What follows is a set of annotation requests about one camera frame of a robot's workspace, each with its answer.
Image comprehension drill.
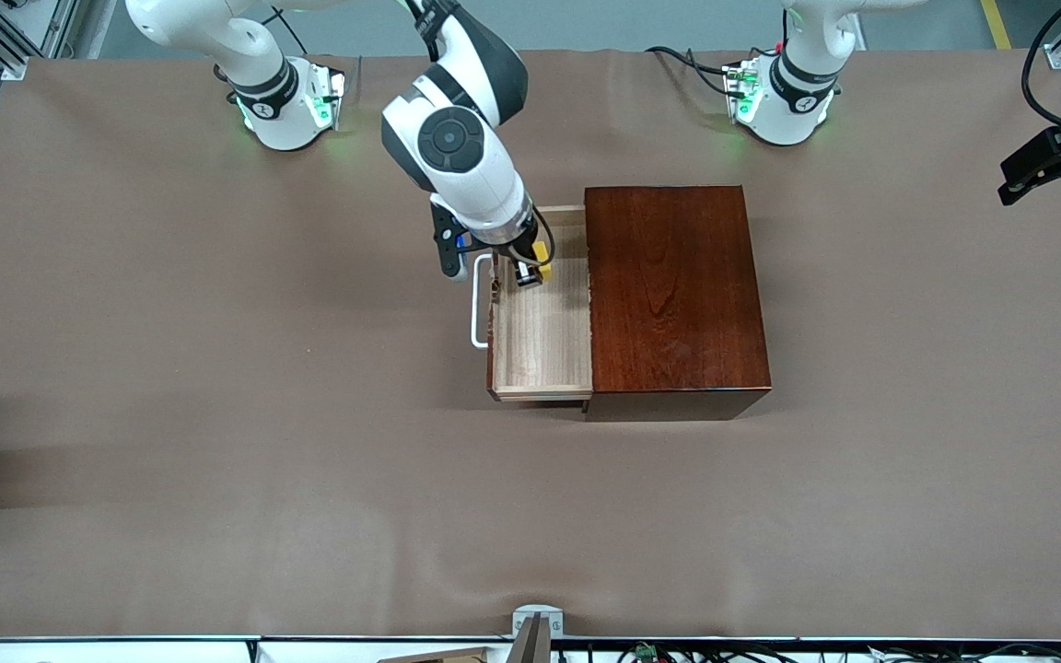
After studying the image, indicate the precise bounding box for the light wood drawer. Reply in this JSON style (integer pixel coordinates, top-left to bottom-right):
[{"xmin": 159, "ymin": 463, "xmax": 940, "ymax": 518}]
[{"xmin": 471, "ymin": 204, "xmax": 594, "ymax": 403}]

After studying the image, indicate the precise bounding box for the dark brown wooden cabinet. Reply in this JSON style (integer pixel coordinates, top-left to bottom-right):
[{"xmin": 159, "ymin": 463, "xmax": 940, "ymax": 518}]
[{"xmin": 583, "ymin": 184, "xmax": 773, "ymax": 423}]

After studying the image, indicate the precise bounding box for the brown table cloth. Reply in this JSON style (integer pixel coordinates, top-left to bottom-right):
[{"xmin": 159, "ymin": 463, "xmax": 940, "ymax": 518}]
[{"xmin": 0, "ymin": 48, "xmax": 1061, "ymax": 642}]

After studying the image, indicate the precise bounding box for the black base cable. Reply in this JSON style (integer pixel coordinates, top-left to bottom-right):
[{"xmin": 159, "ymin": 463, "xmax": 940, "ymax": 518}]
[{"xmin": 646, "ymin": 44, "xmax": 736, "ymax": 99}]

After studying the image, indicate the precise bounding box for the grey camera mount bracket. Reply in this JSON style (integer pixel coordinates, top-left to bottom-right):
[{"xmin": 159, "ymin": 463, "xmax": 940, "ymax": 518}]
[{"xmin": 512, "ymin": 605, "xmax": 565, "ymax": 663}]

